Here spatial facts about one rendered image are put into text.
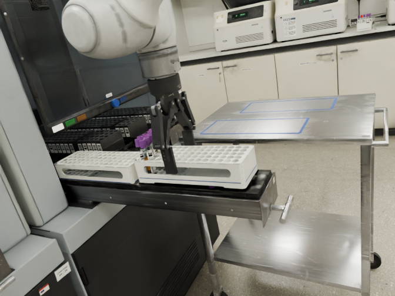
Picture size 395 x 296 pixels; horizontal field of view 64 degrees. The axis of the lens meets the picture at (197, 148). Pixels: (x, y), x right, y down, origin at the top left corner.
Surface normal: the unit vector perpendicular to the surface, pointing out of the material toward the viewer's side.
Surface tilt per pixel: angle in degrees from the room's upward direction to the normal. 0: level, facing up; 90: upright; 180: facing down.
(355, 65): 90
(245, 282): 0
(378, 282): 0
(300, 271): 0
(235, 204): 90
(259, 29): 90
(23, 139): 90
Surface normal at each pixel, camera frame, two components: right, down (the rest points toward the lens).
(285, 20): -0.43, 0.40
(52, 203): 0.88, 0.00
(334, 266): -0.19, -0.92
